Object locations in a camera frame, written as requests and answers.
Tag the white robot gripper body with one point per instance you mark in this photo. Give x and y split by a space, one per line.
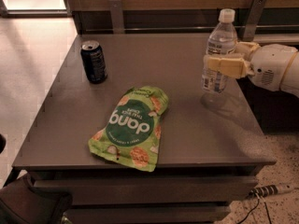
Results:
270 66

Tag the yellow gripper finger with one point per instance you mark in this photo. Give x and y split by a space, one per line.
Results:
231 65
246 49

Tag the clear plastic water bottle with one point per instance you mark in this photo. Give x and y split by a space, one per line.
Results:
221 41

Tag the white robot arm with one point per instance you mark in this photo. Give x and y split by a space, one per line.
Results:
272 67

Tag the green rice chip bag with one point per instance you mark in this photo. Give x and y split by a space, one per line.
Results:
133 132

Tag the striped power strip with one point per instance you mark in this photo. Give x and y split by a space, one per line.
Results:
270 190

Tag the dark soda can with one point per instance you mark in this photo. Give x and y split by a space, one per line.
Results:
93 59

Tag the grey table drawer front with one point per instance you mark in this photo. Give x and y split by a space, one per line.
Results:
152 190

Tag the lower grey drawer front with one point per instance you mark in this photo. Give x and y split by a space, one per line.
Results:
149 215

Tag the dark brown chair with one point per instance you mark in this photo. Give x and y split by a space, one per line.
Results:
22 203

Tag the right metal wall bracket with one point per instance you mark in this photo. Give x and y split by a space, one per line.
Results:
248 29

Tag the metal wall bracket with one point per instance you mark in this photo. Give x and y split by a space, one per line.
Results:
116 14
248 29

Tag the left metal wall bracket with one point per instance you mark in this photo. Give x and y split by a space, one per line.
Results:
116 14

